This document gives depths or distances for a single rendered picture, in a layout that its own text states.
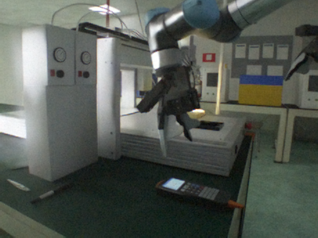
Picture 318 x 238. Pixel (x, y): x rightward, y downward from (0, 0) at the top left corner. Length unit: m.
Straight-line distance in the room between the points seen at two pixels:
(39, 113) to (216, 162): 0.58
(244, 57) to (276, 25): 0.88
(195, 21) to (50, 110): 0.47
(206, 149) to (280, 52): 4.44
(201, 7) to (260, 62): 4.60
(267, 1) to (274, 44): 4.55
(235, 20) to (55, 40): 0.50
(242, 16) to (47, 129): 0.61
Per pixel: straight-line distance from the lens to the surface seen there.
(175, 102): 0.54
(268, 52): 5.08
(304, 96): 3.47
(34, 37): 0.75
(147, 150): 0.84
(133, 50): 0.94
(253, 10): 0.57
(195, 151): 0.77
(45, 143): 0.73
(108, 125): 0.88
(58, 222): 0.57
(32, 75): 0.75
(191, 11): 0.49
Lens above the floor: 1.07
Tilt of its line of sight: 8 degrees down
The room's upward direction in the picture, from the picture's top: 1 degrees clockwise
